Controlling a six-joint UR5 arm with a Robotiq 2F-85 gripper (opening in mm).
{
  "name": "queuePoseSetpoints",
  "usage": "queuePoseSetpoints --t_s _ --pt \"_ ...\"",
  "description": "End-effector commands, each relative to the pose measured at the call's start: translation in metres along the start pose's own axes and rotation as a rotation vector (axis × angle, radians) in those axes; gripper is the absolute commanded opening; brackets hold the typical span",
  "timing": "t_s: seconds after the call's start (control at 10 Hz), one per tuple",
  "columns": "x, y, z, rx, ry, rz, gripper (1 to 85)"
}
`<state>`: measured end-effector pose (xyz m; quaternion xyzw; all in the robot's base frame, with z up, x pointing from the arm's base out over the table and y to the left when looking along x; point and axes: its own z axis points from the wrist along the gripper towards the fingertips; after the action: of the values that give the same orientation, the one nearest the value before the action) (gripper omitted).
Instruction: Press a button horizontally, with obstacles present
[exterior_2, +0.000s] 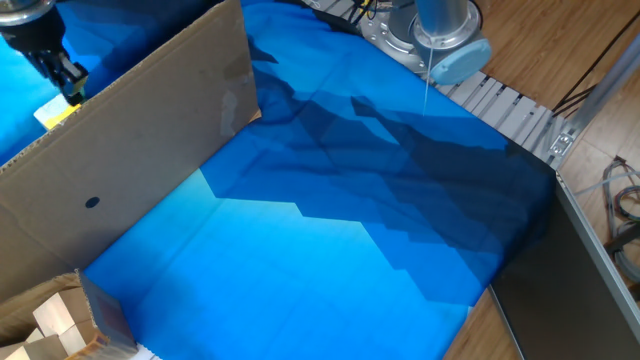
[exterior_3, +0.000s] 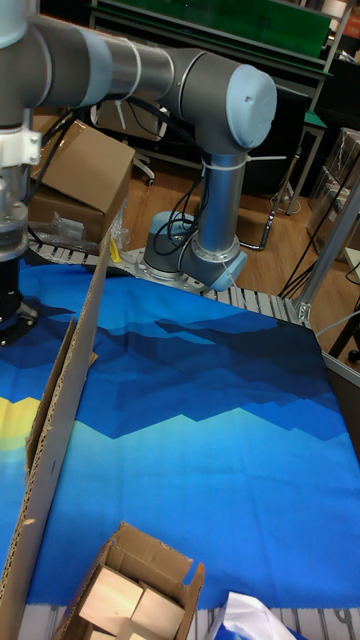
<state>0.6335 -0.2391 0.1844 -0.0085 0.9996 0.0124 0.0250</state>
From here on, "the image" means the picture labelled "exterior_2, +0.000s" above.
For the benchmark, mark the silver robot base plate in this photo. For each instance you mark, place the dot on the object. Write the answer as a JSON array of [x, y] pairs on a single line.
[[377, 35]]

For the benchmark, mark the light wooden block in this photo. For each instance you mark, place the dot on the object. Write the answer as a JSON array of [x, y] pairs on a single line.
[[40, 350], [35, 336], [60, 310], [80, 337]]

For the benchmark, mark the large brown cardboard wall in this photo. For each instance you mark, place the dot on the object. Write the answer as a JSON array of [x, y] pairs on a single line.
[[125, 165]]

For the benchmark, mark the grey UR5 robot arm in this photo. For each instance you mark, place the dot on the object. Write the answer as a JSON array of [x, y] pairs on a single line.
[[445, 25]]

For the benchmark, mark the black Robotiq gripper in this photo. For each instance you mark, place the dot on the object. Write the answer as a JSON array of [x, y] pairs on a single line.
[[35, 37]]

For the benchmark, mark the aluminium edge rail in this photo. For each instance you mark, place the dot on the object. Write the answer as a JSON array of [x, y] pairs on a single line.
[[600, 247]]

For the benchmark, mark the silver corner bracket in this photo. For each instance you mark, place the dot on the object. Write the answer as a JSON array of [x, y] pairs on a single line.
[[561, 146]]

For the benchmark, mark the slatted aluminium table frame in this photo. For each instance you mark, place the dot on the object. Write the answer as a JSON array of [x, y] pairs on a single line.
[[500, 107]]

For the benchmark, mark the dark grey board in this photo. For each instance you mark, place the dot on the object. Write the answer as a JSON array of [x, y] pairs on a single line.
[[560, 300]]

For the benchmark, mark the translucent plastic strip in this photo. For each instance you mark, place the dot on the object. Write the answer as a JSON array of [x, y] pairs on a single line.
[[607, 182]]

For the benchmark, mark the white zip tie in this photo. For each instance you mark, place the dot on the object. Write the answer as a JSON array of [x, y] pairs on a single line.
[[428, 75]]

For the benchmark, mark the blue mountain print cloth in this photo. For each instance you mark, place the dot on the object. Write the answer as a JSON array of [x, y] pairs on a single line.
[[300, 250]]

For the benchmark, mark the aluminium frame post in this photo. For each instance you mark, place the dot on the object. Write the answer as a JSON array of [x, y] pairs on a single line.
[[605, 85]]

